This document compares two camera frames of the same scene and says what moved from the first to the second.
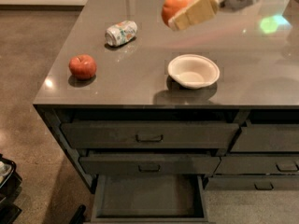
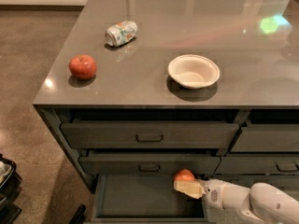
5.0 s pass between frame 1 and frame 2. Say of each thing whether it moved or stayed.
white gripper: moved
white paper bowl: stayed
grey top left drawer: stayed
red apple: stayed
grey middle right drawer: stayed
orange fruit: moved
